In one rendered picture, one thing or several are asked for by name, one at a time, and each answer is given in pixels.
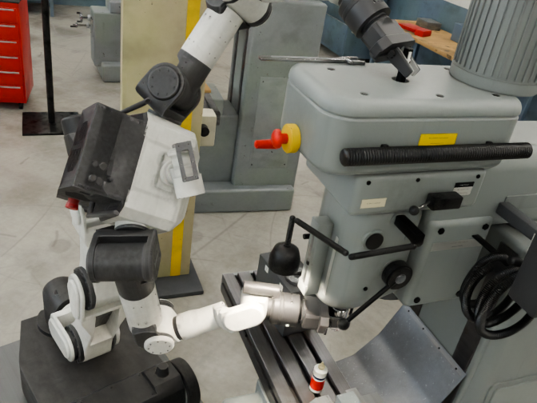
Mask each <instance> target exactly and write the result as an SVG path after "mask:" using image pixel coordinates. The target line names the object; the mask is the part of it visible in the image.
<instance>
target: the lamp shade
mask: <svg viewBox="0 0 537 403"><path fill-rule="evenodd" d="M299 266H300V251H299V248H298V247H297V246H296V245H294V244H292V243H291V245H286V244H285V241H282V242H278V243H276V244H275V245H274V247H273V249H272V251H271V253H270V254H269V260H268V267H269V268H270V270H271V271H273V272H274V273H276V274H278V275H281V276H292V275H294V274H296V273H297V272H298V270H299Z"/></svg>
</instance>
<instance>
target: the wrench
mask: <svg viewBox="0 0 537 403"><path fill-rule="evenodd" d="M258 58H259V59H260V60H261V61H275V62H335V63H348V64H349V65H365V61H358V57H352V56H345V57H344V56H342V57H341V58H328V57H301V56H275V55H258Z"/></svg>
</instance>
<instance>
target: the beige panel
mask: <svg viewBox="0 0 537 403"><path fill-rule="evenodd" d="M206 9H207V6H206V0H121V101H120V110H123V109H125V108H127V107H129V106H131V105H133V104H135V103H138V102H140V101H142V100H144V99H143V98H142V97H141V96H140V95H139V94H138V93H137V91H136V90H135V88H136V85H137V84H138V83H139V81H140V80H141V79H142V78H143V77H144V76H145V75H146V74H147V72H148V71H149V70H150V69H151V68H152V67H153V66H155V65H156V64H158V63H162V62H168V63H171V64H174V65H175V66H177V65H178V63H179V60H178V57H177V54H178V52H179V51H180V49H181V47H182V46H183V45H184V43H185V41H186V40H187V38H188V37H189V35H190V34H191V32H192V31H193V29H194V27H195V26H196V24H197V23H198V21H199V20H200V18H201V16H202V15H203V13H204V12H205V10H206ZM204 96H205V80H204V82H203V83H202V85H201V100H200V102H199V104H198V105H197V107H196V108H195V109H194V110H193V111H192V112H191V114H190V115H189V116H188V117H187V118H186V119H185V120H184V121H183V122H182V123H181V127H182V128H184V129H186V130H189V131H191V132H193V133H195V135H196V139H197V145H198V150H199V152H200V142H201V124H202V114H203V105H204ZM148 109H151V110H153V109H152V108H151V107H150V106H149V105H148V104H147V105H145V106H143V107H141V108H138V109H136V110H134V111H131V112H129V113H127V114H128V115H131V114H140V113H145V112H147V111H148ZM195 198H196V195H195V196H193V197H189V203H188V206H187V210H186V213H185V217H184V219H183V220H182V222H181V223H180V224H179V225H177V226H176V227H175V228H174V229H172V230H171V231H169V232H166V233H160V234H158V235H157V236H158V241H159V245H160V249H161V262H160V266H159V271H158V275H157V280H156V281H155V285H156V290H157V295H158V299H169V298H175V297H188V296H193V295H200V294H203V293H204V290H203V288H202V286H201V283H200V280H199V278H198V276H197V272H196V270H195V268H194V266H193V263H192V260H191V258H190V254H191V245H192V236H193V218H194V208H195Z"/></svg>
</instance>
